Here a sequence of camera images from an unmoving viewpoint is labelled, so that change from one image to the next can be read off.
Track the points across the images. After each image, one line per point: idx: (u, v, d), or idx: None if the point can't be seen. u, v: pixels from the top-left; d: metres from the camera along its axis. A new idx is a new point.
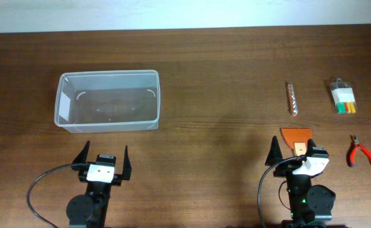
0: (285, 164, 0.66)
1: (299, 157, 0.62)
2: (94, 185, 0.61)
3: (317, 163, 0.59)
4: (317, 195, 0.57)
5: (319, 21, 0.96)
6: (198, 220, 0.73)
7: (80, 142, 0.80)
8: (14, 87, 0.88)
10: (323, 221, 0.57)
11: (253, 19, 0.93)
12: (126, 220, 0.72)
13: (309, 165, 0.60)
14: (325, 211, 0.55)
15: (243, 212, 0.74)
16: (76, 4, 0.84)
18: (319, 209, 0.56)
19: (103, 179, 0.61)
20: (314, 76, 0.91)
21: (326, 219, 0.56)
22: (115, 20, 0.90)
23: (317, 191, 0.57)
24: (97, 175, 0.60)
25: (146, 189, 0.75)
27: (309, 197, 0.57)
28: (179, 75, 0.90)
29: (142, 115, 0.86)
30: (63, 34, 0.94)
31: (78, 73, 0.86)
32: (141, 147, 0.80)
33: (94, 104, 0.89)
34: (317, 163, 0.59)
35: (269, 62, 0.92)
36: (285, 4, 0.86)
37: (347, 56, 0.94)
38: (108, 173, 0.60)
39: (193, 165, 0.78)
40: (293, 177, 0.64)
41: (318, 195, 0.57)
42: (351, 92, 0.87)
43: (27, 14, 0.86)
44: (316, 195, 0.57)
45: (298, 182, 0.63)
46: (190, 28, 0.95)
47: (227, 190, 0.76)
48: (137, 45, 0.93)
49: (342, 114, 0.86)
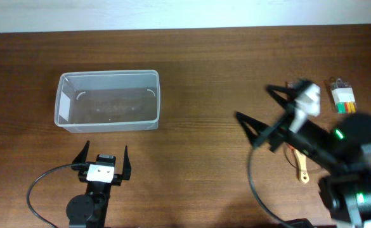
0: (275, 130, 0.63)
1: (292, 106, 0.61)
2: (93, 187, 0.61)
3: (309, 95, 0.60)
4: (352, 124, 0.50)
5: (319, 21, 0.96)
6: (198, 220, 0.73)
7: (80, 142, 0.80)
8: (14, 87, 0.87)
10: None
11: (253, 19, 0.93)
12: (126, 220, 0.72)
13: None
14: None
15: (243, 211, 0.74)
16: (75, 4, 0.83)
18: (364, 137, 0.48)
19: (102, 180, 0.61)
20: (314, 76, 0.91)
21: None
22: (115, 19, 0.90)
23: (351, 120, 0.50)
24: (97, 175, 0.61)
25: (147, 190, 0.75)
27: (344, 127, 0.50)
28: (179, 75, 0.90)
29: (141, 115, 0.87)
30: (63, 34, 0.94)
31: (78, 73, 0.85)
32: (140, 147, 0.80)
33: (94, 103, 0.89)
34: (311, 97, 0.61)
35: (269, 62, 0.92)
36: (285, 4, 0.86)
37: (347, 56, 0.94)
38: (107, 173, 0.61)
39: (193, 165, 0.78)
40: (299, 133, 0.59)
41: (353, 124, 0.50)
42: (351, 92, 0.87)
43: (26, 14, 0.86)
44: (351, 123, 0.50)
45: (305, 133, 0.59)
46: (190, 28, 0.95)
47: (227, 190, 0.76)
48: (137, 45, 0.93)
49: (342, 114, 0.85)
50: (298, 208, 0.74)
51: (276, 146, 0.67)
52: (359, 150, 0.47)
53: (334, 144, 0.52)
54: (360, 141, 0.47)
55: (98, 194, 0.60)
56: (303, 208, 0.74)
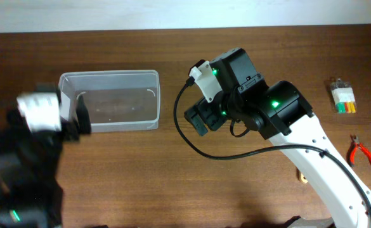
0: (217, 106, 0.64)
1: (198, 83, 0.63)
2: (39, 130, 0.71)
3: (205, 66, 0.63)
4: (229, 53, 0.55)
5: (319, 21, 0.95)
6: (198, 220, 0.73)
7: (80, 142, 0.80)
8: (14, 87, 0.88)
10: (249, 71, 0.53)
11: (253, 19, 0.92)
12: (127, 220, 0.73)
13: (200, 82, 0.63)
14: (234, 55, 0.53)
15: (243, 211, 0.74)
16: (75, 4, 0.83)
18: (224, 56, 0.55)
19: (47, 114, 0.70)
20: (314, 76, 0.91)
21: (239, 54, 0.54)
22: (115, 19, 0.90)
23: (231, 52, 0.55)
24: (37, 109, 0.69)
25: (147, 189, 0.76)
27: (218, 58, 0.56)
28: (179, 75, 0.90)
29: (142, 115, 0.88)
30: (62, 34, 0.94)
31: (78, 73, 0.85)
32: (141, 147, 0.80)
33: (94, 103, 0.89)
34: (204, 73, 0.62)
35: (268, 62, 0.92)
36: (285, 4, 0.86)
37: (347, 56, 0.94)
38: (50, 105, 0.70)
39: (193, 165, 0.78)
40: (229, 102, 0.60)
41: (232, 54, 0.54)
42: (351, 92, 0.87)
43: (26, 14, 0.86)
44: (226, 54, 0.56)
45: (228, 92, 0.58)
46: (190, 28, 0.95)
47: (227, 190, 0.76)
48: (137, 45, 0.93)
49: (342, 114, 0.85)
50: (298, 208, 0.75)
51: (217, 126, 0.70)
52: (227, 64, 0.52)
53: (227, 74, 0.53)
54: (236, 57, 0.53)
55: (44, 137, 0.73)
56: (303, 208, 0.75)
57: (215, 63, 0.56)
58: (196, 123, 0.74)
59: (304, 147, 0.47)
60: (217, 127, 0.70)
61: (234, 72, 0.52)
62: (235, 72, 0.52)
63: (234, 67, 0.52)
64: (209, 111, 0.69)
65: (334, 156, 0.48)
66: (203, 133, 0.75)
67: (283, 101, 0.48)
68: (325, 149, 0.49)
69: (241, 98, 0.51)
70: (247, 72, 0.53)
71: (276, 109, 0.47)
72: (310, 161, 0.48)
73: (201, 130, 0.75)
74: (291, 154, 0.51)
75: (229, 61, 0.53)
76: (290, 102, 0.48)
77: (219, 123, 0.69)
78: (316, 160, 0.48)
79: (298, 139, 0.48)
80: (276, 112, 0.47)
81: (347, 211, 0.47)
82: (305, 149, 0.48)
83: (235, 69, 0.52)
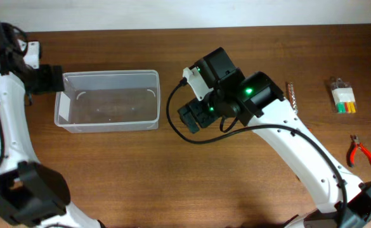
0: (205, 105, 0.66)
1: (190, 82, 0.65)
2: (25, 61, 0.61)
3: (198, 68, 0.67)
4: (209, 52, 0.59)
5: (319, 21, 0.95)
6: (198, 220, 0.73)
7: (80, 142, 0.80)
8: None
10: (228, 66, 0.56)
11: (253, 19, 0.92)
12: (127, 220, 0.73)
13: (191, 81, 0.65)
14: (213, 53, 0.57)
15: (244, 212, 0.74)
16: (75, 3, 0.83)
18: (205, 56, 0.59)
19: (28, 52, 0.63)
20: (314, 76, 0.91)
21: (218, 51, 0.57)
22: (115, 19, 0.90)
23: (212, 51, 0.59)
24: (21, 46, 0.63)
25: (147, 189, 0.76)
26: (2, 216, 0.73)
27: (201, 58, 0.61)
28: (179, 75, 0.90)
29: (142, 114, 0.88)
30: (62, 34, 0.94)
31: (78, 74, 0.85)
32: (140, 147, 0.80)
33: (94, 104, 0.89)
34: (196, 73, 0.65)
35: (269, 61, 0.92)
36: (285, 4, 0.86)
37: (346, 56, 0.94)
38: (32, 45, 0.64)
39: (193, 165, 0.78)
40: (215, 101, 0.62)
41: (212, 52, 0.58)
42: (351, 92, 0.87)
43: (26, 13, 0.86)
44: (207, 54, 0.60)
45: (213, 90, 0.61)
46: (190, 28, 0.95)
47: (227, 190, 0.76)
48: (137, 45, 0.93)
49: (342, 114, 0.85)
50: (297, 208, 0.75)
51: (207, 123, 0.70)
52: (208, 61, 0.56)
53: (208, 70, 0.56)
54: (214, 54, 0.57)
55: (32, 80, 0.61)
56: (303, 208, 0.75)
57: (198, 62, 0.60)
58: (188, 121, 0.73)
59: (274, 126, 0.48)
60: (207, 124, 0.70)
61: (214, 67, 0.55)
62: (215, 67, 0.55)
63: (214, 63, 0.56)
64: (200, 108, 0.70)
65: (305, 135, 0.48)
66: (196, 131, 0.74)
67: (256, 88, 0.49)
68: (295, 128, 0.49)
69: (221, 90, 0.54)
70: (226, 66, 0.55)
71: (250, 95, 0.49)
72: (281, 140, 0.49)
73: (193, 128, 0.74)
74: (265, 135, 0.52)
75: (209, 57, 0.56)
76: (263, 89, 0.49)
77: (208, 120, 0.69)
78: (287, 139, 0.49)
79: (269, 120, 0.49)
80: (250, 98, 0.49)
81: (319, 184, 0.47)
82: (278, 129, 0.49)
83: (214, 65, 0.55)
